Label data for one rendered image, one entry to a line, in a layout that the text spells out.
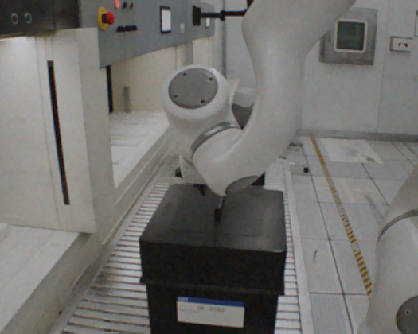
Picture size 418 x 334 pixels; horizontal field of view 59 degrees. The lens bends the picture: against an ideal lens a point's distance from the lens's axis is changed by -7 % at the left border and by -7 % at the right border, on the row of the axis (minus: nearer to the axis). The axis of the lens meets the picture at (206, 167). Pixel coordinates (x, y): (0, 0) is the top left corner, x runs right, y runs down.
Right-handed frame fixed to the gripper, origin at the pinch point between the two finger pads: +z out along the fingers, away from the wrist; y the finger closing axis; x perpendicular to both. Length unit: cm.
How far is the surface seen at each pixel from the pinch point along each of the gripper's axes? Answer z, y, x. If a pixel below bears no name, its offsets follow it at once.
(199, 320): 15.5, 2.2, 24.6
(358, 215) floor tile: 228, -87, -72
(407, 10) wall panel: 265, -178, -343
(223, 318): 14.6, -2.8, 23.7
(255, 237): 5.0, -8.1, 8.2
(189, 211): 11.3, 6.4, 1.8
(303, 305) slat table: 30.5, -21.2, 18.4
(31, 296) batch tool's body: 9.9, 38.7, 24.9
